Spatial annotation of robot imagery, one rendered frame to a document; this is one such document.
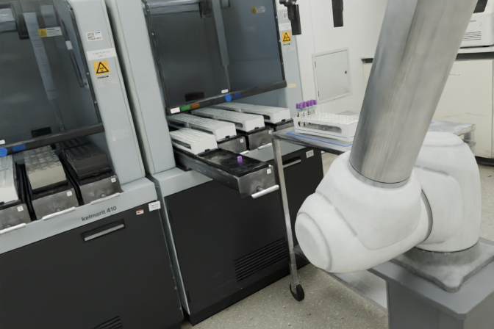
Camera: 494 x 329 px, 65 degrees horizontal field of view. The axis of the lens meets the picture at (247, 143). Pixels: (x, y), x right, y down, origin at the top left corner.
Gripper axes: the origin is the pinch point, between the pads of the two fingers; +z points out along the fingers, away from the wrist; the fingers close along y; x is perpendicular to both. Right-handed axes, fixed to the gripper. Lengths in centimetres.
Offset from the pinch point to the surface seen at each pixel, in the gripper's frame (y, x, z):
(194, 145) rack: -18, 57, 38
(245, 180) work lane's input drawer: -16, 21, 43
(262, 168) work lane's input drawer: -9.2, 22.3, 41.5
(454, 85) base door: 214, 100, 67
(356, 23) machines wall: 208, 192, 13
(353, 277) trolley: 20, 16, 95
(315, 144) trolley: 15.0, 24.4, 40.8
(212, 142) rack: -10, 57, 39
